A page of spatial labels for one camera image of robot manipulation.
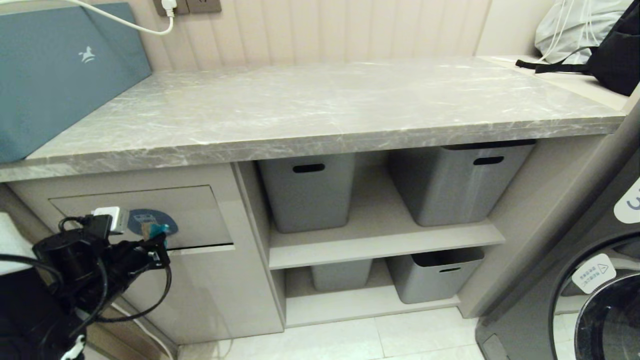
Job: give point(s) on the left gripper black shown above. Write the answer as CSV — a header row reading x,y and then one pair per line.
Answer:
x,y
75,265

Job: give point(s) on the small blue-edged cardboard scrap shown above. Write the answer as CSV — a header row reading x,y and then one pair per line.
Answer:
x,y
156,230

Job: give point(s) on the blue round bin sticker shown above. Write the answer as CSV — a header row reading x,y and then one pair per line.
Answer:
x,y
137,220

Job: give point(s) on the beige trash flap door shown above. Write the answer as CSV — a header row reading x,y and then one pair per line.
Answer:
x,y
200,215

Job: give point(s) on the beige cabinet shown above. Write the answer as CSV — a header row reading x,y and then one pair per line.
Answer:
x,y
225,300

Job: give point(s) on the narrow grey storage bin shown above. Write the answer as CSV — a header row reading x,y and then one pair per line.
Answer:
x,y
309,199
341,274

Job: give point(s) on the teal box with horse logo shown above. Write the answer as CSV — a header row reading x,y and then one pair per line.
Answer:
x,y
60,90

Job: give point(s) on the beige shelf board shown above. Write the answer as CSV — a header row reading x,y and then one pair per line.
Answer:
x,y
350,244

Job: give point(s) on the white power plug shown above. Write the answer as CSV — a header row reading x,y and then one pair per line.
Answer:
x,y
170,5

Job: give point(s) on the wide grey storage bin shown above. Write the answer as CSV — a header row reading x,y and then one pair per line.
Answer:
x,y
450,189
434,284

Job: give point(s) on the dark grey washing machine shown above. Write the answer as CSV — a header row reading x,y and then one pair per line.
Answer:
x,y
540,310

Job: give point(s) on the white warning sticker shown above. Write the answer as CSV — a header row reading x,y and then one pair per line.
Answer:
x,y
594,273

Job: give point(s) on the round glass washer door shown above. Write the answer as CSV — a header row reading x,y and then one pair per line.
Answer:
x,y
615,320

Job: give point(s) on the light grey fabric bag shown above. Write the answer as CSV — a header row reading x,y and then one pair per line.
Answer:
x,y
575,29

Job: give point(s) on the white washer panel label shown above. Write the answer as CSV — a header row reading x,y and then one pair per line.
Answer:
x,y
630,202

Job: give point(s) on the black backpack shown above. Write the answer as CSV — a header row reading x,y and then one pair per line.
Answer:
x,y
620,59

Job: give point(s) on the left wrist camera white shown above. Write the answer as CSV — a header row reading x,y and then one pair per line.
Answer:
x,y
114,220

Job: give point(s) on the dark wall socket plate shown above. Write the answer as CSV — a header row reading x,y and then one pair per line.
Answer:
x,y
183,6
205,5

